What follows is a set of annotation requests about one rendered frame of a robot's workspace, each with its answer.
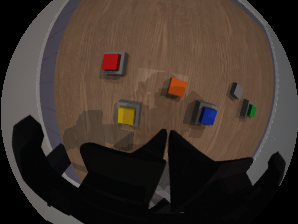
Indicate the yellow button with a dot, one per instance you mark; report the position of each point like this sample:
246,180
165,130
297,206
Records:
129,112

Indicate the red button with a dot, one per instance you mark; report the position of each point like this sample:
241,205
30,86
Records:
114,62

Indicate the orange block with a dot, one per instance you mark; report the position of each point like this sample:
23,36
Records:
177,87

